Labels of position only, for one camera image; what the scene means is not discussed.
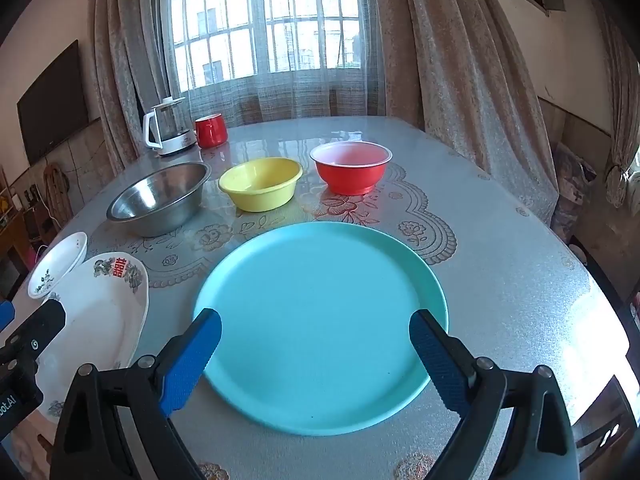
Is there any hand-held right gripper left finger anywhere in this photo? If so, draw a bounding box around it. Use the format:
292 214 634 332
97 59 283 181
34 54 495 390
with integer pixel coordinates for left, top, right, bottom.
49 307 223 480

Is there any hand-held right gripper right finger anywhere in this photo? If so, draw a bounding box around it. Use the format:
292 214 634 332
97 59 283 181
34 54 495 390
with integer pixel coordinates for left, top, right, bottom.
408 308 581 480

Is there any large white floral plate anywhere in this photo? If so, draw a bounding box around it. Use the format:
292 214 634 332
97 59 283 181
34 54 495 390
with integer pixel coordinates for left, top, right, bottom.
32 251 150 426

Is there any small white floral bowl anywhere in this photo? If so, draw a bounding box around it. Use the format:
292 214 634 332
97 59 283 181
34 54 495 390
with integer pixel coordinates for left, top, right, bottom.
26 231 89 300

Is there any teal plastic plate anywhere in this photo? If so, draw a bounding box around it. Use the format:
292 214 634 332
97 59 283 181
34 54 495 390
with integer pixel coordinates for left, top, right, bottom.
192 221 449 437

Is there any stainless steel bowl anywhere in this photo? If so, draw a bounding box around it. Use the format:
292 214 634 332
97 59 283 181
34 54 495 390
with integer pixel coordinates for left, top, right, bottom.
106 161 212 238

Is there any yellow plastic bowl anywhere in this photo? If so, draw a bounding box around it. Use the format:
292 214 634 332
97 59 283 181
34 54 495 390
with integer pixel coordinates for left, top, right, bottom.
218 157 304 212

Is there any red plastic bowl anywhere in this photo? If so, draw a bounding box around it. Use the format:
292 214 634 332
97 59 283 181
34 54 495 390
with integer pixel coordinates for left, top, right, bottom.
309 141 393 196

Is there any wooden cabinet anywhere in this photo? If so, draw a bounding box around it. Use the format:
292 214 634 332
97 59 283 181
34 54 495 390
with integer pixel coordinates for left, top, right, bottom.
0 165 33 301

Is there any bamboo folding chair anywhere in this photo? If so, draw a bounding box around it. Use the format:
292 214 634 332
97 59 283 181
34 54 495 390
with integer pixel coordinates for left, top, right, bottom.
42 162 73 226

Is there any dark wooden chair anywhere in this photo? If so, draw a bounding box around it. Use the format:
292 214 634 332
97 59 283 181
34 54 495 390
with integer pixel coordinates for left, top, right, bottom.
570 375 640 461

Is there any red mug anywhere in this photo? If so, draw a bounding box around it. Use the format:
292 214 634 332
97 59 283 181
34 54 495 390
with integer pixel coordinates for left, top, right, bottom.
194 114 229 149

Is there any white electric kettle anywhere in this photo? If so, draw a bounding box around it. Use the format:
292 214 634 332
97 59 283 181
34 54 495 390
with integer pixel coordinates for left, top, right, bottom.
142 96 197 157

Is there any sheer white curtain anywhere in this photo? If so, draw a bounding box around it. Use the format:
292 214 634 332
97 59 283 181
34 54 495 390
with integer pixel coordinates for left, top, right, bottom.
165 0 386 131

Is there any tied beige curtain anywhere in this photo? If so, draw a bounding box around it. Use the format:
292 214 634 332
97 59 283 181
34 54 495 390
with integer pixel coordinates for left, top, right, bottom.
580 0 640 208

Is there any barred window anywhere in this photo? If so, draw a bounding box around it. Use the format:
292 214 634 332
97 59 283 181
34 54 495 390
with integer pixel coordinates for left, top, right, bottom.
160 0 366 91

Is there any black wall television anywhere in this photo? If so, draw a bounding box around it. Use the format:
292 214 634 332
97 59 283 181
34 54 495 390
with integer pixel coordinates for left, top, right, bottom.
16 40 90 165

